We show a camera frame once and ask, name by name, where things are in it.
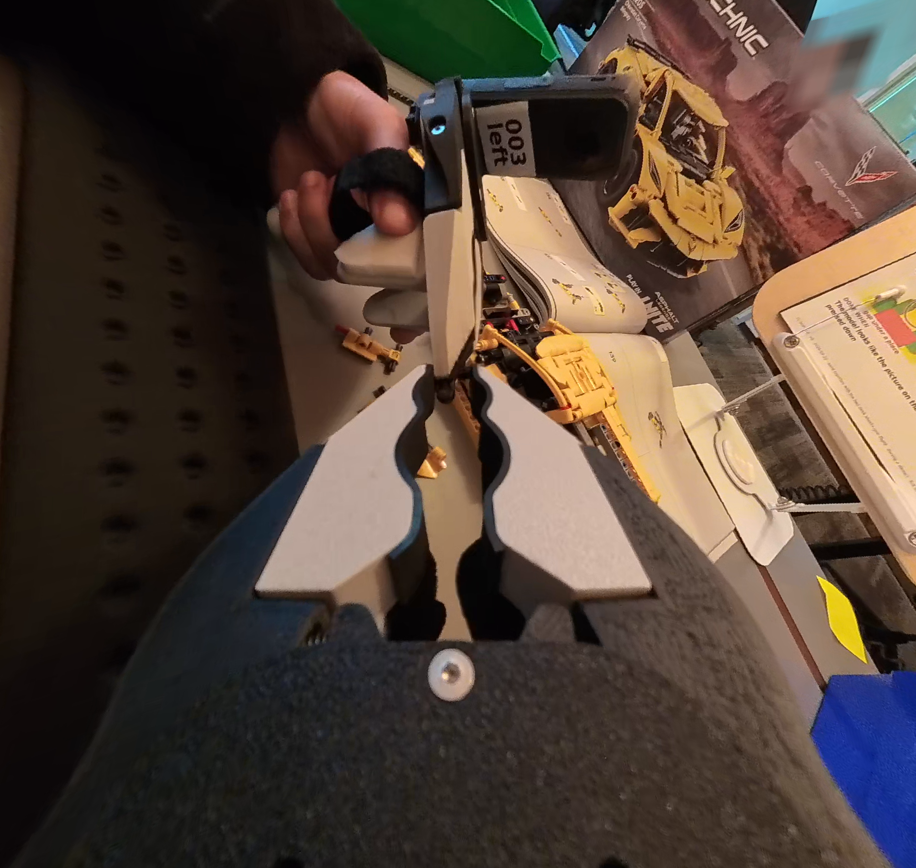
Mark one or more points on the dark car set box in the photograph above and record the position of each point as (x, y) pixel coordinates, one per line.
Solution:
(787, 166)

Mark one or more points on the green plastic bin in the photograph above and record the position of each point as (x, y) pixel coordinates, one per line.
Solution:
(429, 9)

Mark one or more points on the yellow sticky note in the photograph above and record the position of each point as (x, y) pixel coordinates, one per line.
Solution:
(841, 617)

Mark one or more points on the white document stand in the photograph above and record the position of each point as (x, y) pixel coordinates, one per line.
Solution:
(698, 410)

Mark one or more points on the yellow brick link arm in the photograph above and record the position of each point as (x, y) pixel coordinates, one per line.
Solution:
(361, 345)

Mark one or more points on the building instruction booklet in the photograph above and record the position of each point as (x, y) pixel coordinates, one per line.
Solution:
(644, 381)

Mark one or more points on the person's left hand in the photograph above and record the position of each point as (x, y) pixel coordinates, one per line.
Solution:
(336, 123)

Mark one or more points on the blue plastic bin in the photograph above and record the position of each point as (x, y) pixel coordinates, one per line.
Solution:
(873, 753)

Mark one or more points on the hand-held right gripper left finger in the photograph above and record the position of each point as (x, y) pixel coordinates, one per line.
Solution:
(336, 524)

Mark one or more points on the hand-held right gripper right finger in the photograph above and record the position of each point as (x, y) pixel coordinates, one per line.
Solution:
(572, 524)

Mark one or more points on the grey desk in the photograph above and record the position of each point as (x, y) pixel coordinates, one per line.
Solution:
(322, 395)

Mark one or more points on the printed instruction sheet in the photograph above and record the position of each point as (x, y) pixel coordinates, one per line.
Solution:
(859, 381)

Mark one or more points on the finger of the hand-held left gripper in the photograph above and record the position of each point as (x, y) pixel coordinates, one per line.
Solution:
(451, 288)
(478, 274)

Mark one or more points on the person's left forearm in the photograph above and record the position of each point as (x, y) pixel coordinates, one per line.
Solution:
(179, 59)

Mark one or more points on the yellow brick car model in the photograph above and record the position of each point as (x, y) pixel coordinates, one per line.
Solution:
(572, 374)

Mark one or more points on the small yellow brick subassembly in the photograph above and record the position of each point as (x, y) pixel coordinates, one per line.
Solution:
(433, 463)

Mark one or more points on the small black brick pin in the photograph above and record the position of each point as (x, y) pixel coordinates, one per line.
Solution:
(445, 390)

